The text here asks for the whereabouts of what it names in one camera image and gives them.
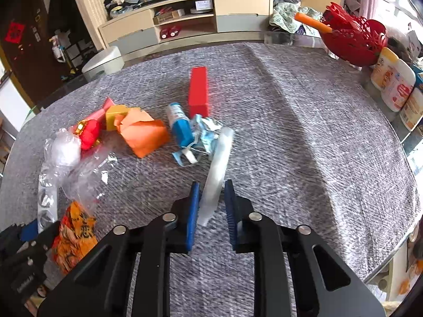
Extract crumpled clear plastic wrap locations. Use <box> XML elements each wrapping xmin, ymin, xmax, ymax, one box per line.
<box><xmin>44</xmin><ymin>128</ymin><xmax>82</xmax><ymax>169</ymax></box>

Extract red gold ornament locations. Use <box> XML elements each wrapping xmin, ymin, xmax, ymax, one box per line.
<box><xmin>73</xmin><ymin>119</ymin><xmax>103</xmax><ymax>151</ymax></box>

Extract white wicker panel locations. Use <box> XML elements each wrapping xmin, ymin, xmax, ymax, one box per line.
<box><xmin>68</xmin><ymin>0</ymin><xmax>110</xmax><ymax>50</ymax></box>

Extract crumpled blue white wrapper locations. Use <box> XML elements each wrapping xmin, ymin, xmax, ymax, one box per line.
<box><xmin>172</xmin><ymin>114</ymin><xmax>226</xmax><ymax>167</ymax></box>

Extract blue white small bottle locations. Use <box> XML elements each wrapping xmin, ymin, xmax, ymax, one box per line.
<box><xmin>166</xmin><ymin>103</ymin><xmax>193</xmax><ymax>147</ymax></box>

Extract red rectangular box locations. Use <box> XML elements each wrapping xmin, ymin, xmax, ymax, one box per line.
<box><xmin>188</xmin><ymin>67</ymin><xmax>211</xmax><ymax>117</ymax></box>

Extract red door decoration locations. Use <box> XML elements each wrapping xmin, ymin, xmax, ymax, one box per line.
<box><xmin>5</xmin><ymin>22</ymin><xmax>21</xmax><ymax>43</ymax></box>

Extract floral green cloth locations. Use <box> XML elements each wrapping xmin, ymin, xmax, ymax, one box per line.
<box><xmin>269</xmin><ymin>2</ymin><xmax>326</xmax><ymax>36</ymax></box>

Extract white yellow label bottle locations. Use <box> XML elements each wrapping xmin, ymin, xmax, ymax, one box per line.
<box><xmin>370</xmin><ymin>47</ymin><xmax>399</xmax><ymax>93</ymax></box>

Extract pink tube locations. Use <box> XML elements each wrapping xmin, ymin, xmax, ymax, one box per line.
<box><xmin>84</xmin><ymin>97</ymin><xmax>115</xmax><ymax>123</ymax></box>

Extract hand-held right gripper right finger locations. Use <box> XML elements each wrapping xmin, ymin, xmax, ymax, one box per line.
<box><xmin>224</xmin><ymin>179</ymin><xmax>387</xmax><ymax>317</ymax></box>

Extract orange printed wrapper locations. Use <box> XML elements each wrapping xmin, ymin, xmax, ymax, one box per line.
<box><xmin>51</xmin><ymin>201</ymin><xmax>98</xmax><ymax>274</ymax></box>

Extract red plastic basket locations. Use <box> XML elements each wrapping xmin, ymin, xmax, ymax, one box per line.
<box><xmin>320</xmin><ymin>2</ymin><xmax>388</xmax><ymax>67</ymax></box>

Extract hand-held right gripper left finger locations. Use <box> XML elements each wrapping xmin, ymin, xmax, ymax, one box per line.
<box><xmin>37</xmin><ymin>181</ymin><xmax>202</xmax><ymax>317</ymax></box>

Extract dark brown door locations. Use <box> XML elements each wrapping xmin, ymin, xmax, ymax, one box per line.
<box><xmin>0</xmin><ymin>0</ymin><xmax>70</xmax><ymax>106</ymax></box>

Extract crumpled orange paper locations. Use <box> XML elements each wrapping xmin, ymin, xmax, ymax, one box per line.
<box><xmin>119</xmin><ymin>107</ymin><xmax>171</xmax><ymax>159</ymax></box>

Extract clear plastic bag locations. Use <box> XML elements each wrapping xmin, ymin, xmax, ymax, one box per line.
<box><xmin>61</xmin><ymin>152</ymin><xmax>118</xmax><ymax>207</ymax></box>

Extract white orange label bottle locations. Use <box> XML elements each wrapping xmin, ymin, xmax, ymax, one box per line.
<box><xmin>399</xmin><ymin>86</ymin><xmax>423</xmax><ymax>132</ymax></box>

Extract small yellow box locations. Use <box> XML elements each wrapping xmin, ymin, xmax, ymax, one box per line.
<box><xmin>105</xmin><ymin>105</ymin><xmax>129</xmax><ymax>132</ymax></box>

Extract white red label bottle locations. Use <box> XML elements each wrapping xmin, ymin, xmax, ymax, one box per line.
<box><xmin>381</xmin><ymin>58</ymin><xmax>416</xmax><ymax>112</ymax></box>

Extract clear blister tray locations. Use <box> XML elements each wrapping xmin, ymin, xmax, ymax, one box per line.
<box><xmin>37</xmin><ymin>163</ymin><xmax>59</xmax><ymax>235</ymax></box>

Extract white round stool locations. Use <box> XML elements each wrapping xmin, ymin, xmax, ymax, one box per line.
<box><xmin>81</xmin><ymin>46</ymin><xmax>124</xmax><ymax>81</ymax></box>

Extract beige grey TV cabinet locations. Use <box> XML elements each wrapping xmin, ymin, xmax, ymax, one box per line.
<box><xmin>98</xmin><ymin>0</ymin><xmax>274</xmax><ymax>55</ymax></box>

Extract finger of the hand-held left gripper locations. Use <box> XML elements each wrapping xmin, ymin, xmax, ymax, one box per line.
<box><xmin>28</xmin><ymin>221</ymin><xmax>62</xmax><ymax>258</ymax></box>
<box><xmin>0</xmin><ymin>222</ymin><xmax>39</xmax><ymax>248</ymax></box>

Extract white plastic strip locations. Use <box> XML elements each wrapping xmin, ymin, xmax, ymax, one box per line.
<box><xmin>197</xmin><ymin>126</ymin><xmax>235</xmax><ymax>228</ymax></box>

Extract orange stick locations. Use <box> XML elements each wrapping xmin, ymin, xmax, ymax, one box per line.
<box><xmin>294</xmin><ymin>12</ymin><xmax>334</xmax><ymax>34</ymax></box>

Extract white spray bottle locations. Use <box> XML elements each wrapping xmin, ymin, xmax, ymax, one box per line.
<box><xmin>50</xmin><ymin>35</ymin><xmax>67</xmax><ymax>63</ymax></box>

